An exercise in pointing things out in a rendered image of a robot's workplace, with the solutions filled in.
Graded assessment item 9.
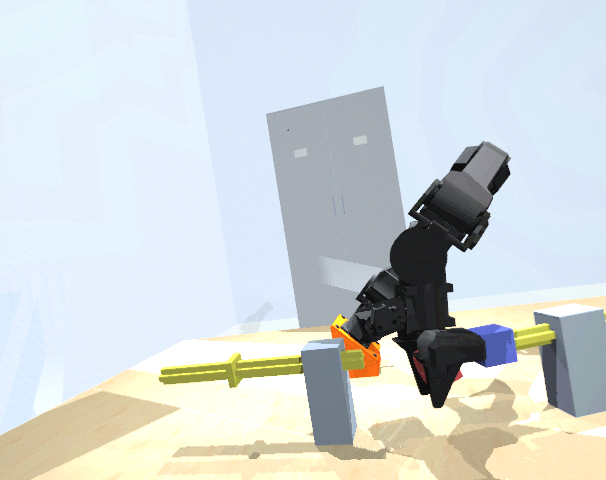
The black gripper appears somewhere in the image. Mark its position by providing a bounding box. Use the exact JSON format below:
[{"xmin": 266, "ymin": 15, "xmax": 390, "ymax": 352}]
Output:
[{"xmin": 392, "ymin": 274, "xmax": 487, "ymax": 408}]

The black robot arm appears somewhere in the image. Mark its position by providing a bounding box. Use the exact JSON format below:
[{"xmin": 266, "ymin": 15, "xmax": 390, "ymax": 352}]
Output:
[{"xmin": 340, "ymin": 141, "xmax": 511, "ymax": 349}]

